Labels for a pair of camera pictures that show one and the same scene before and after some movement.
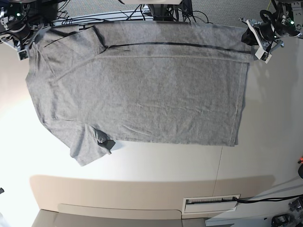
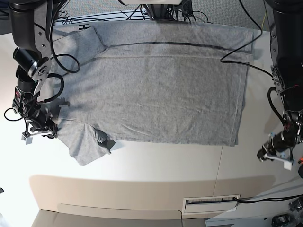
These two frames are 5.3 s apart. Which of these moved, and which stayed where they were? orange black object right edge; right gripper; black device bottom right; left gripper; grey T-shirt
Moved: left gripper; right gripper
Stayed: orange black object right edge; grey T-shirt; black device bottom right
